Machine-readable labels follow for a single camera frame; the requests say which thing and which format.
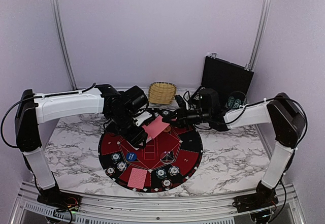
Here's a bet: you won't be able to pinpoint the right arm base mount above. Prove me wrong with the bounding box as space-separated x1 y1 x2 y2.
232 193 279 223

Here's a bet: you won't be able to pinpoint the clear round dealer button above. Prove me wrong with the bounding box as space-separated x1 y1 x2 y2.
160 151 175 164

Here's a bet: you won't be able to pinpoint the dealt red card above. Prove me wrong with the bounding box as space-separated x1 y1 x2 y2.
127 168 147 189
142 116 170 140

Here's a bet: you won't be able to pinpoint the green chips in case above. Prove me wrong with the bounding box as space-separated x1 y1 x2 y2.
226 96 242 109

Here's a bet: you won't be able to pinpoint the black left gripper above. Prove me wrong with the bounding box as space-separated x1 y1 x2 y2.
110 110 148 149

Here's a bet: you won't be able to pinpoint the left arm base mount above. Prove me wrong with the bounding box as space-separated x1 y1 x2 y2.
37 192 81 222

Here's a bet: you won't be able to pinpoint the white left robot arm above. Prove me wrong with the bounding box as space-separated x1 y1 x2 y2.
15 84 149 206

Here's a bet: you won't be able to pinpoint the red black chip stack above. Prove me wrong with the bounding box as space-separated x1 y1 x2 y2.
105 167 115 176
161 178 173 188

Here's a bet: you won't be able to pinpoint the aluminium front rail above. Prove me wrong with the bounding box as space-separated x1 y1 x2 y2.
10 187 305 224

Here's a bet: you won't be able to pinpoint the left aluminium frame post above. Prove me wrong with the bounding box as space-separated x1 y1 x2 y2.
51 0 77 90

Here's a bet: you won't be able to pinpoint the aluminium frame post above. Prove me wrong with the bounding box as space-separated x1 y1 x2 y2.
246 0 271 71
51 0 77 90

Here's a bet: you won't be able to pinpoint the round red black poker mat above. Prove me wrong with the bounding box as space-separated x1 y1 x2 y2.
99 123 203 193

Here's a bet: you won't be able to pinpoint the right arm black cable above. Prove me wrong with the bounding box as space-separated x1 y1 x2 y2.
182 89 249 128

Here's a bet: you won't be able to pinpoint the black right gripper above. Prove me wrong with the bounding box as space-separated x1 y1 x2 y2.
162 104 211 131

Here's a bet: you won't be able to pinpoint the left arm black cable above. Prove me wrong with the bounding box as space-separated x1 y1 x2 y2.
1 82 96 148

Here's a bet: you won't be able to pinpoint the woven bamboo tray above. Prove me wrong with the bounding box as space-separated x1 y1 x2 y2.
148 82 177 105

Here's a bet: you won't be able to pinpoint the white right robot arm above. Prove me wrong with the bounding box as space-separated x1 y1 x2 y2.
163 89 308 208

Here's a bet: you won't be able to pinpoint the red playing card deck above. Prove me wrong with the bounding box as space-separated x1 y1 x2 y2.
134 137 152 150

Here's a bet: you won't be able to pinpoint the black poker chip case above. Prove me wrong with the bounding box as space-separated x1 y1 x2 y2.
199 56 254 108

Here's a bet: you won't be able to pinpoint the right aluminium frame post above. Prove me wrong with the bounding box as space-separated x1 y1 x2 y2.
246 0 271 71

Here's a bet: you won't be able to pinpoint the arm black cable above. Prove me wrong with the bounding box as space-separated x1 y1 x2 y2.
1 82 96 148
182 89 249 128

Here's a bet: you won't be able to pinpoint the blue small blind button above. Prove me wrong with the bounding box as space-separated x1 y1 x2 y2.
126 152 137 162

